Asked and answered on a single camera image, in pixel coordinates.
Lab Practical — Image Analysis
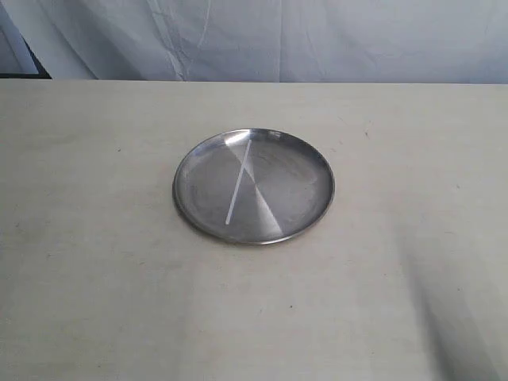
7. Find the round stainless steel plate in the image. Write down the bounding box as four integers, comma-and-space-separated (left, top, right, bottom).
172, 129, 335, 245

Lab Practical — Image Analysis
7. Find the white plastic straw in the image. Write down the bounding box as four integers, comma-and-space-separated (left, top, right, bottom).
225, 140, 252, 225

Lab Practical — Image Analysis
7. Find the white backdrop curtain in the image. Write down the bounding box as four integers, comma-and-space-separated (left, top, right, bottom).
2, 1, 507, 83

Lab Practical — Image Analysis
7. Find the dark frame at left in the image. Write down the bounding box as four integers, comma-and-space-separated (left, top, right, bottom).
1, 6, 52, 79

